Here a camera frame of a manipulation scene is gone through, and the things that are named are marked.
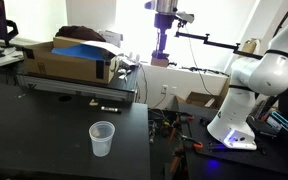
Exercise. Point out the clear plastic measuring cup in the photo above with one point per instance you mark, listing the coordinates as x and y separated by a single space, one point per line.
101 134

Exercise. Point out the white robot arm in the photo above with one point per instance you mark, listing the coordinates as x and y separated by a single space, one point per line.
267 76

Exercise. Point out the brown Expo marker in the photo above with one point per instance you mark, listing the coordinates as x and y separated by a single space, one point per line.
110 109

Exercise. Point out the small open cardboard box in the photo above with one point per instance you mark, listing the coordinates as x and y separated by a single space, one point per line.
202 100

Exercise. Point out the blue sheet in box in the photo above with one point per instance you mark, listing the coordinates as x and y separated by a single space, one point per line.
85 51

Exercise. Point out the orange black clamp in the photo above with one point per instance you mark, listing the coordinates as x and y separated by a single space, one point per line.
195 144

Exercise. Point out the large cardboard box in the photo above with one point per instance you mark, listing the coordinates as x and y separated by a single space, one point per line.
40 60

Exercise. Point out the silver purple stand device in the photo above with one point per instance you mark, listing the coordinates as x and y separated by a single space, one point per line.
166 12

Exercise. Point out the dark cloth bundle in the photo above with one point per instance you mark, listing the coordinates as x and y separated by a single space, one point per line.
79 32

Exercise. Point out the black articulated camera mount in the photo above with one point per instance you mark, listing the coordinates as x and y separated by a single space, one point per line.
205 39

